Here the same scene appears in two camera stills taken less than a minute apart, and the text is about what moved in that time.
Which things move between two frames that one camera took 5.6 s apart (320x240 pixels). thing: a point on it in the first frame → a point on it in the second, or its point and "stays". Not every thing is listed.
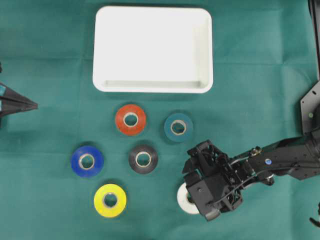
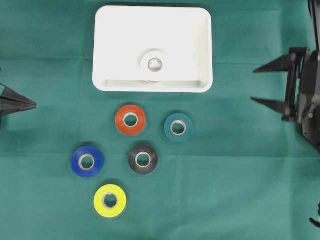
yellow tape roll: (99, 203) stays
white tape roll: (188, 206) → (145, 70)
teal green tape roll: (180, 138) stays
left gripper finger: (9, 107) stays
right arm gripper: (220, 181) → (308, 108)
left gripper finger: (9, 97) stays
